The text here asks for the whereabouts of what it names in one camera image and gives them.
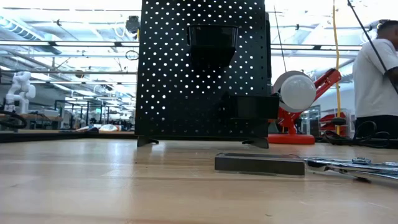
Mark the black perforated pegboard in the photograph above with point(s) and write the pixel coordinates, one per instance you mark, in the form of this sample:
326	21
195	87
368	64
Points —
186	136

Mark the black rectangular bar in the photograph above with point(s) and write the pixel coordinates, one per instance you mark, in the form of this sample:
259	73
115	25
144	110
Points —
258	165

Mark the black tapered pegboard bin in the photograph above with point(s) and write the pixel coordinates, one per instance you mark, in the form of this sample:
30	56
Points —
213	46

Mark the red desk lamp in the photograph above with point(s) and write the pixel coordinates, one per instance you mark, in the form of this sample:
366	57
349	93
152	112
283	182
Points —
290	139

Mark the white light bulb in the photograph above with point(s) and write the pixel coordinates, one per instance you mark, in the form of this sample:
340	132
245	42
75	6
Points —
298	92

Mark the red storage bins rack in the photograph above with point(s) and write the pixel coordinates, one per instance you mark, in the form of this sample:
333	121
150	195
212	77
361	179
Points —
329	119

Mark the person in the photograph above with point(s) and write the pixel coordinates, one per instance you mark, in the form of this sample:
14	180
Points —
371	84

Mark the white humanoid robot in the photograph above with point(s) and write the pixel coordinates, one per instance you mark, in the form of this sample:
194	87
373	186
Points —
21	84

